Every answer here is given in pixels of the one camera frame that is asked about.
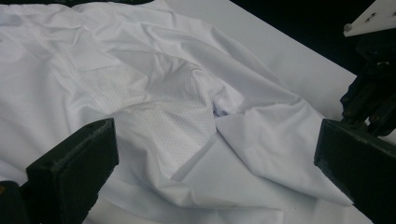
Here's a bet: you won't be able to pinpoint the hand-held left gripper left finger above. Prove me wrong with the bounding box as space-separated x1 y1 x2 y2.
25 117 120 224

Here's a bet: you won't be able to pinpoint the white shorts with black waistband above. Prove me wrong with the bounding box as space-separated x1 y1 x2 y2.
0 0 354 224

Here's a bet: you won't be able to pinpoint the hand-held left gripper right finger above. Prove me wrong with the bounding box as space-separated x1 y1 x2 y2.
313 118 396 224

